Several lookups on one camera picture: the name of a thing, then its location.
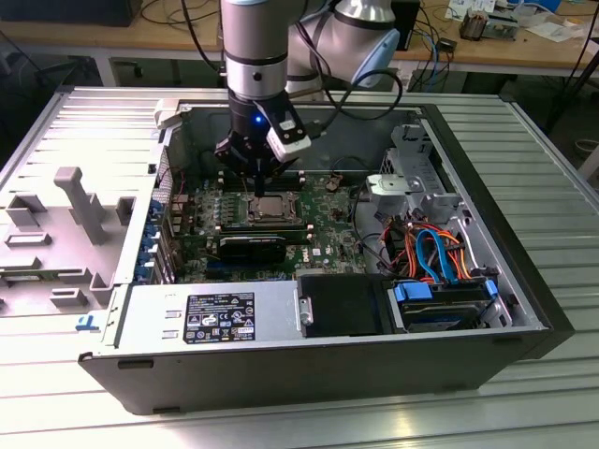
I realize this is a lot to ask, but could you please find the grey parts rack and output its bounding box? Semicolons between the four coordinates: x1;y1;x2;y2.
0;166;137;319

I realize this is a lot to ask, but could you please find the hard disk in blue carrier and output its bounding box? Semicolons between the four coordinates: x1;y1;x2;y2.
386;278;498;334

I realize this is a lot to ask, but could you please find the white paper sheet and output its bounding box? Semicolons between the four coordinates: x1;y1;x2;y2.
526;12;586;44

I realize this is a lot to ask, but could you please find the black PC case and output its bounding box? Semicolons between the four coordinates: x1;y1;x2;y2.
77;93;576;416

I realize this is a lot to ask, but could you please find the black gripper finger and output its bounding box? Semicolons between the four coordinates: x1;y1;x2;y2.
213;133;264;197
259;148;300;196

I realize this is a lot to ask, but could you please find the blue flat wire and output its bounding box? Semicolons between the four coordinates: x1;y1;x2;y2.
415;227;462;286

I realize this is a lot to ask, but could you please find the green motherboard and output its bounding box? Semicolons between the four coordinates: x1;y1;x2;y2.
167;168;372;284

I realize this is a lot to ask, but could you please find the copper coil device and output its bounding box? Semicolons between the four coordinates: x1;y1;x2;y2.
458;9;490;42

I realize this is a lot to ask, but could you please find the black monitor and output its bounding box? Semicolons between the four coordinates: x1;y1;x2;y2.
0;0;144;28

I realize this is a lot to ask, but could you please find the CPU socket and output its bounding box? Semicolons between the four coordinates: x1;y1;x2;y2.
241;187;303;225

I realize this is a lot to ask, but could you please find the black graphics card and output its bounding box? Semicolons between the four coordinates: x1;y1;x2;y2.
215;232;287;264

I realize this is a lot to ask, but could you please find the printed paper sheet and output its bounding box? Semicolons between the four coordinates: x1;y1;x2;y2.
444;0;497;20

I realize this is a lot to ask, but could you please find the long wooden desk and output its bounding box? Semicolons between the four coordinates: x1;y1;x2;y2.
0;0;599;93

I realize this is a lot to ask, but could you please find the metal socket cover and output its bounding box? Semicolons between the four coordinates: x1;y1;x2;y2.
243;190;300;224

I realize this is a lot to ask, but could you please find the grey electronics device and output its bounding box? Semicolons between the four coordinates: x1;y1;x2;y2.
484;12;520;41

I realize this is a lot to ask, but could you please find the silver topped CPU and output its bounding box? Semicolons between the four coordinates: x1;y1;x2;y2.
258;196;287;219

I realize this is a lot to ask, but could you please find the pale grey case latch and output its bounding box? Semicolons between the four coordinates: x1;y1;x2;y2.
153;98;183;130

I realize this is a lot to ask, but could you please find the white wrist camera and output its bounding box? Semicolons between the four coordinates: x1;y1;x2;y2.
265;117;314;161

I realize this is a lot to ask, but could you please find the orange wire bundle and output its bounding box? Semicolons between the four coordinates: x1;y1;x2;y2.
381;222;469;282

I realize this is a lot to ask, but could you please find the silver disk bay cage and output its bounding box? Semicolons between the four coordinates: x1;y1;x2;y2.
364;122;462;221

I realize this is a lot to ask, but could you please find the black RAM slot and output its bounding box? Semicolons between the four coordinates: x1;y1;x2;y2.
218;222;310;229
219;183;306;192
218;227;312;235
219;178;305;186
233;173;304;181

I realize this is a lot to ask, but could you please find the black drive bay cover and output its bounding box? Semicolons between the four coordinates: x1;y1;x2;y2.
297;272;390;339

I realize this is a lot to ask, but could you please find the silver power supply unit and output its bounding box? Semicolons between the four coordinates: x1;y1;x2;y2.
113;280;300;350

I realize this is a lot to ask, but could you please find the black upright box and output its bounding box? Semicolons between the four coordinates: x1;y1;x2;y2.
391;0;421;51

